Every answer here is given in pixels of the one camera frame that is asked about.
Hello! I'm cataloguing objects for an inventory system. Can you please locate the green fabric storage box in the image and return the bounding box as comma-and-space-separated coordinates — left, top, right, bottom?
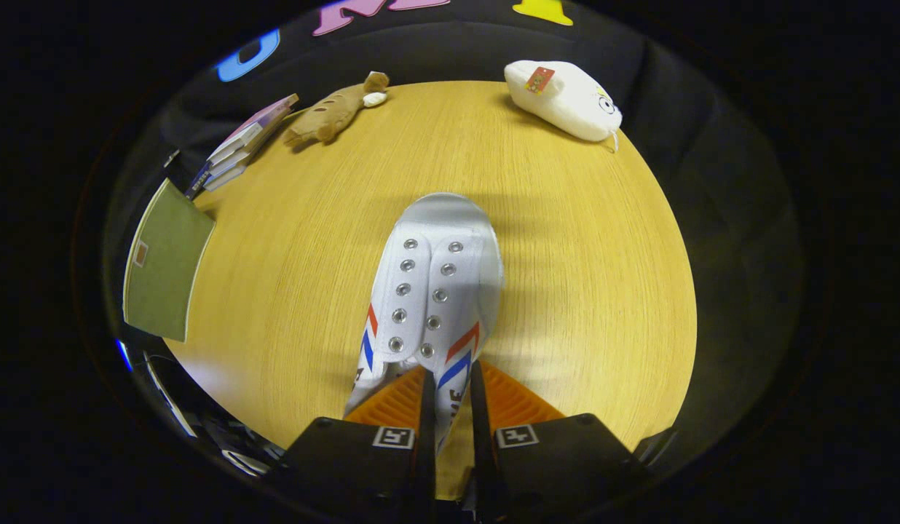
122, 178, 216, 343

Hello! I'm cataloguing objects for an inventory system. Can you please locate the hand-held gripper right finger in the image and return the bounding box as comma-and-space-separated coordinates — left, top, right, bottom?
465, 360, 647, 521

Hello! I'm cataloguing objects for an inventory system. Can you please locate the white canvas shoe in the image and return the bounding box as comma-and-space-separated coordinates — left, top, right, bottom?
343, 192, 505, 456

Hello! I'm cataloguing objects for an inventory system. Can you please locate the white plush toy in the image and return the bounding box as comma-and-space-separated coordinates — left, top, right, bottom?
504, 60, 624, 153

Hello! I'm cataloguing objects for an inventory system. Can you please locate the pink cover book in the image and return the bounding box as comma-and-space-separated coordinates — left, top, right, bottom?
206, 93, 300, 164

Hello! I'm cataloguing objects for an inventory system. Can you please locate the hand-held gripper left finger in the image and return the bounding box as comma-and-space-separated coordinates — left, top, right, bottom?
272, 366, 438, 521

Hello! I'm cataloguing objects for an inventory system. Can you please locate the white book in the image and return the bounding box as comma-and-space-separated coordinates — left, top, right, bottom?
206, 146, 269, 180
201, 162, 253, 192

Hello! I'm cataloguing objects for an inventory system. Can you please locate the blue cover book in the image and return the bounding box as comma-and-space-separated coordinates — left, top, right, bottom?
184, 162, 212, 202

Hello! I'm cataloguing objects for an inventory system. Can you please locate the brown plush toy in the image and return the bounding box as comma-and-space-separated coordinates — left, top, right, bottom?
283, 71, 391, 151

